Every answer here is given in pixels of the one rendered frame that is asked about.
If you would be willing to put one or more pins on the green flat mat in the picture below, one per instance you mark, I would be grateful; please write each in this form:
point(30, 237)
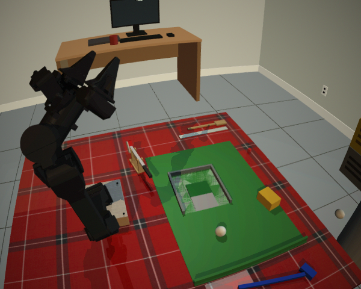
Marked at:
point(251, 230)

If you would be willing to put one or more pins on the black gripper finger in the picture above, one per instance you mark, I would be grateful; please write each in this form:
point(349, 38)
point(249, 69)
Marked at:
point(79, 71)
point(104, 83)

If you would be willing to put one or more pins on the white ball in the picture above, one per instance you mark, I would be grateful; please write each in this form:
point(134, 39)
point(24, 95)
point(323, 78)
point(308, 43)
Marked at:
point(220, 231)

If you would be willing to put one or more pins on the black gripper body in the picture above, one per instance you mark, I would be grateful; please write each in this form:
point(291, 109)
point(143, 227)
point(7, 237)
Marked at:
point(84, 98)

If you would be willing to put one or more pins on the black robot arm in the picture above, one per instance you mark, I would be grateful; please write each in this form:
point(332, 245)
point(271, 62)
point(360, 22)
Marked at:
point(62, 170)

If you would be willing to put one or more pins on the blue golf putter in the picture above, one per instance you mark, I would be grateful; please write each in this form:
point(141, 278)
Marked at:
point(306, 271)

